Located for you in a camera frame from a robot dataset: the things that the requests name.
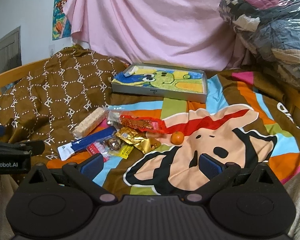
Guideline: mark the yellow snack bar wrapper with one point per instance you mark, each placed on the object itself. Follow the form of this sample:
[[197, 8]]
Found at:
[[123, 152]]

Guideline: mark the wooden bed frame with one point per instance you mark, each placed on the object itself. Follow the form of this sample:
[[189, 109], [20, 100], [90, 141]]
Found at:
[[18, 73]]

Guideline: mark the green label pastry pack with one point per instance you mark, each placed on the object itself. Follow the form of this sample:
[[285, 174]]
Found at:
[[114, 116]]

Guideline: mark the blue white snack packet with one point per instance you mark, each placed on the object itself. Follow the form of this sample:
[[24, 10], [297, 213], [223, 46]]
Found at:
[[67, 150]]

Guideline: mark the grey wall cabinet door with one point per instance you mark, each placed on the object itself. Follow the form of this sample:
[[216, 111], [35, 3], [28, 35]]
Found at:
[[10, 50]]

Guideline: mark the pink sausage pack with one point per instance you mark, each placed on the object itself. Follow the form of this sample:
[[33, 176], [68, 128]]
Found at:
[[98, 147]]

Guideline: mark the red tofu snack pack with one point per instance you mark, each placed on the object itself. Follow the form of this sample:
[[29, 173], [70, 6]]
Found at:
[[144, 124]]

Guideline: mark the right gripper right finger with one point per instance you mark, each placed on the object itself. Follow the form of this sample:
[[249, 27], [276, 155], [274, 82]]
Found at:
[[220, 176]]

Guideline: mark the rice cracker bar pack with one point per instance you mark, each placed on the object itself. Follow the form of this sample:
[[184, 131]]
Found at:
[[90, 123]]

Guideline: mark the small orange mandarin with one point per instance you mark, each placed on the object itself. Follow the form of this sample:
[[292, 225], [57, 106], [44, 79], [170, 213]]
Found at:
[[177, 138]]

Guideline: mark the clear bag brown cookies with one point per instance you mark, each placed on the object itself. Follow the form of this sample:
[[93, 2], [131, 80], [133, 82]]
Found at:
[[113, 143]]

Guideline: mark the gold foil snack pouch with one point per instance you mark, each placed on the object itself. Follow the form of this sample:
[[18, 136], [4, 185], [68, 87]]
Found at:
[[138, 139]]

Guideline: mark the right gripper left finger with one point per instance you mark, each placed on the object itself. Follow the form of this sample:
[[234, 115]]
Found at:
[[82, 175]]

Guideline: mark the pink hanging sheet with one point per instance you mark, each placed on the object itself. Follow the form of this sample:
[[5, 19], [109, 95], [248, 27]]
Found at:
[[186, 33]]

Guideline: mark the colourful cartoon bed blanket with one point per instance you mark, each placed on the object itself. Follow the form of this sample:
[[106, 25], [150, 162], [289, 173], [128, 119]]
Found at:
[[243, 121]]

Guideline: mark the grey box with drawing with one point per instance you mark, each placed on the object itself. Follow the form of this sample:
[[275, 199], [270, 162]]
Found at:
[[164, 81]]

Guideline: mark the plastic wrapped bedding bundle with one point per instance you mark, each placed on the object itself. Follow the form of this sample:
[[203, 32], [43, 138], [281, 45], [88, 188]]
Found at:
[[270, 30]]

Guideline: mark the cartoon wall poster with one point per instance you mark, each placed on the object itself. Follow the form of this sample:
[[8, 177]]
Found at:
[[61, 27]]

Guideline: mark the brown PF patterned quilt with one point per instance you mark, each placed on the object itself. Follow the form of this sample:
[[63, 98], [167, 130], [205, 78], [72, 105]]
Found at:
[[51, 100]]

